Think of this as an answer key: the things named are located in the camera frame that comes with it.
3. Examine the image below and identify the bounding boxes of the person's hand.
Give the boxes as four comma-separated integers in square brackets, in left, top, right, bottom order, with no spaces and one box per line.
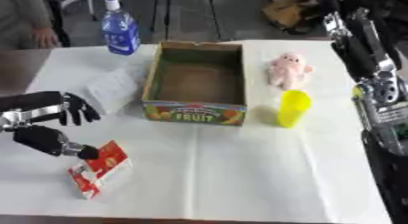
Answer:
[30,26,61,49]

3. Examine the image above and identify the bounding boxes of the blue bottle with white cap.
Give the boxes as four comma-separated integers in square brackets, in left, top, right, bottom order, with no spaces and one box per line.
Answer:
[100,0,142,56]

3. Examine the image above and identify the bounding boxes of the black tripod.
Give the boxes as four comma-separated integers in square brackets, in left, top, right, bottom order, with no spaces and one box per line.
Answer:
[147,0,225,42]

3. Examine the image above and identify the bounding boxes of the person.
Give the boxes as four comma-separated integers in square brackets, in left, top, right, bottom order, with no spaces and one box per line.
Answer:
[0,0,72,51]

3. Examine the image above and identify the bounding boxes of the yellow plastic cup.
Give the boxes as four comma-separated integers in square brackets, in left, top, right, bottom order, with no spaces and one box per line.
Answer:
[275,88,314,128]

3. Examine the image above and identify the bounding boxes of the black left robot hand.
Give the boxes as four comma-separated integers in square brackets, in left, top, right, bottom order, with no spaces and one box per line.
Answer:
[0,90,102,161]

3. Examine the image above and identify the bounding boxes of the pink soft toy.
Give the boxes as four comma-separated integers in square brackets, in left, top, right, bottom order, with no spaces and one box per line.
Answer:
[264,52,314,90]

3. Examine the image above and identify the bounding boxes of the tan cardboard fruit box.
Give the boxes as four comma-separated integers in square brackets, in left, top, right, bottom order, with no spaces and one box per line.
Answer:
[140,40,249,127]

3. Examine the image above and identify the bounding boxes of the red and white carton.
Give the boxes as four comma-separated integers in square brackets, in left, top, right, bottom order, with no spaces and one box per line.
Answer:
[65,139,134,200]

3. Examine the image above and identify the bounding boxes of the brown cardboard box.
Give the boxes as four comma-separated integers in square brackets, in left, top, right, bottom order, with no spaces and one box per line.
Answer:
[260,0,324,35]

